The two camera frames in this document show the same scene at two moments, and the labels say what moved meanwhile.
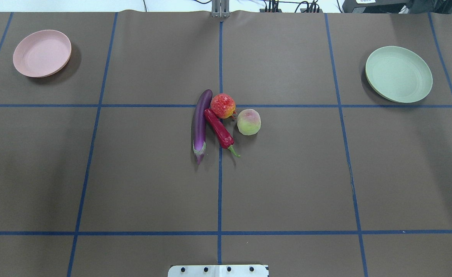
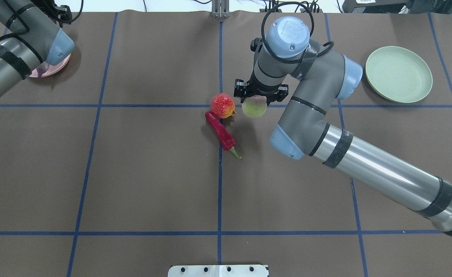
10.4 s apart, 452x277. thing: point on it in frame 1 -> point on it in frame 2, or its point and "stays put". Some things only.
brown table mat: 92,172 stays put
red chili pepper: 224,138 stays put
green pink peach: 248,121 -> 255,106
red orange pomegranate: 223,106 stays put
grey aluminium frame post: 220,9 stays put
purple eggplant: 201,105 -> 40,71
